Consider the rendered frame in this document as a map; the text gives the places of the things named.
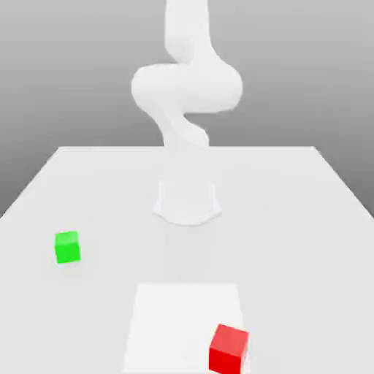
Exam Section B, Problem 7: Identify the small green cube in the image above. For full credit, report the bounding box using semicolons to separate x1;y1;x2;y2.
54;230;81;264

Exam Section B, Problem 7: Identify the small red cube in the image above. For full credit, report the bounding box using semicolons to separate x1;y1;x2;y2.
208;323;250;374

